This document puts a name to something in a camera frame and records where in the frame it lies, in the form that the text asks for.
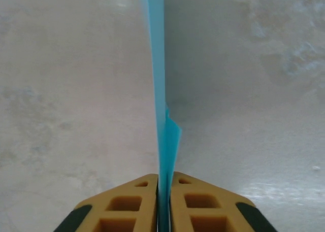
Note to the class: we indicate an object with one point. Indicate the light blue paper sheet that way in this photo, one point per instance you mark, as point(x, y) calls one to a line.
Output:
point(158, 64)

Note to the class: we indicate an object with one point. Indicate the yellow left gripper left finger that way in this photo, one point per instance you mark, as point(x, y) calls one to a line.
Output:
point(122, 211)

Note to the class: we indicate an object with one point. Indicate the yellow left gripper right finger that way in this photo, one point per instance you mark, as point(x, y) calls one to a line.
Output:
point(208, 211)

